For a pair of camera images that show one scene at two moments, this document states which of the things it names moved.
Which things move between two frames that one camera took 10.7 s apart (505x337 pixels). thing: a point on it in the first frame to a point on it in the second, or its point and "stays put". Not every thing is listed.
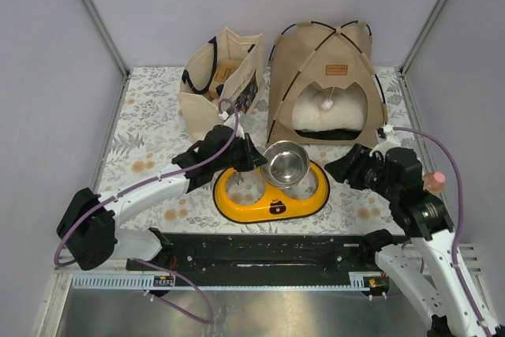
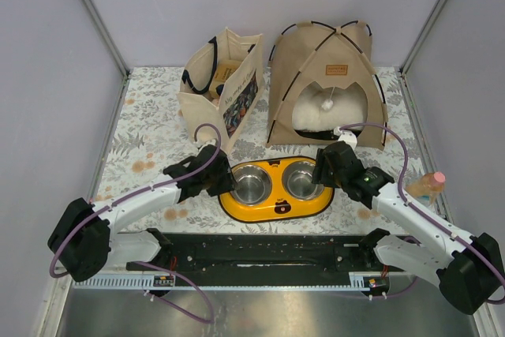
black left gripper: (249, 149) to (228, 182)
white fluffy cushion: (349, 110) stays put
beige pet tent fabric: (332, 57) stays put
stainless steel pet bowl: (288, 163) to (253, 185)
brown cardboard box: (224, 69) stays put
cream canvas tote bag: (223, 76) stays put
